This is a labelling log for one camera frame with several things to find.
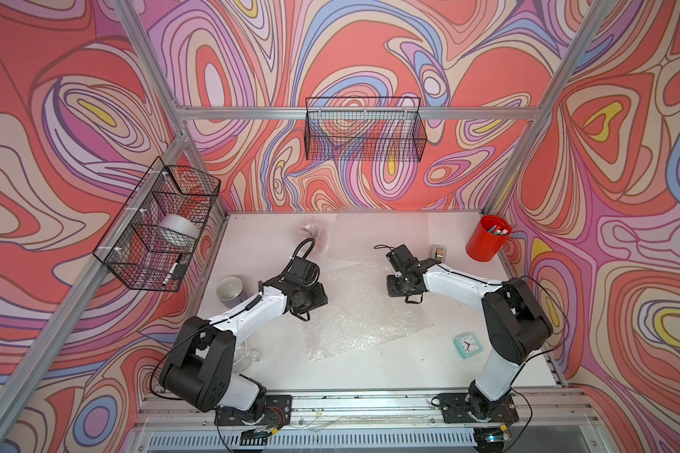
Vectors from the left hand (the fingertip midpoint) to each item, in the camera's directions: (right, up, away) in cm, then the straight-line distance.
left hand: (326, 300), depth 88 cm
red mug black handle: (-7, +23, +16) cm, 29 cm away
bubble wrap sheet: (+11, -5, +3) cm, 12 cm away
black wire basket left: (-42, +19, -20) cm, 50 cm away
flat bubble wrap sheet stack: (+15, +20, +23) cm, 34 cm away
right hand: (+24, +1, +5) cm, 24 cm away
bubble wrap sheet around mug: (-3, +23, +15) cm, 27 cm away
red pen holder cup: (+58, +20, +12) cm, 62 cm away
